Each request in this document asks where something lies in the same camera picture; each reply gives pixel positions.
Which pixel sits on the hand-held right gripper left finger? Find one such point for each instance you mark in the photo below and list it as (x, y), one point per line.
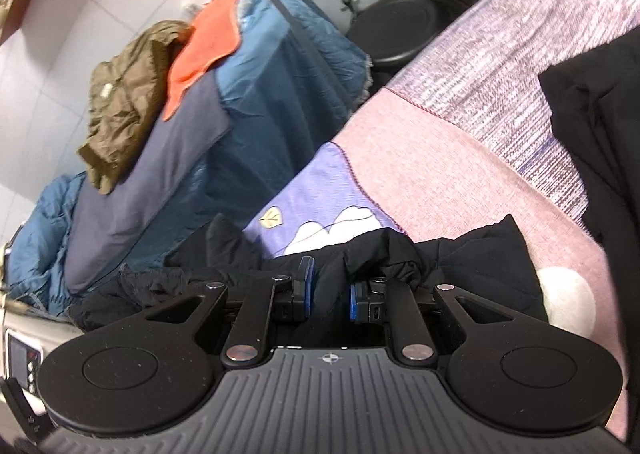
(309, 284)

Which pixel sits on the black quilted jacket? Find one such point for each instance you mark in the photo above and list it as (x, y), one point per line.
(380, 254)

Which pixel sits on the blue duvet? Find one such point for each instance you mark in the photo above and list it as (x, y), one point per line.
(280, 98)

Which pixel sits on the olive brown jacket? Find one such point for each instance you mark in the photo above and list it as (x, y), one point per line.
(125, 98)

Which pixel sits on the orange cloth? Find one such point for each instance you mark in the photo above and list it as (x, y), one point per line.
(210, 38)

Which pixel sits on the black round stool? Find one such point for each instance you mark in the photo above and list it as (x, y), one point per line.
(395, 23)

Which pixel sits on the black garment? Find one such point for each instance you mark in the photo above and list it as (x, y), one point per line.
(600, 133)

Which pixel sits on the black angular object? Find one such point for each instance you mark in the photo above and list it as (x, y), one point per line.
(25, 414)

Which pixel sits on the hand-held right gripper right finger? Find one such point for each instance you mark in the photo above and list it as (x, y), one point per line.
(354, 304)

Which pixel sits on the grey device with display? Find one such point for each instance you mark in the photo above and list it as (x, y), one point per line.
(20, 359)

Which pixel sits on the grey blue cloth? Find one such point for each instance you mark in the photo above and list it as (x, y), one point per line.
(150, 173)

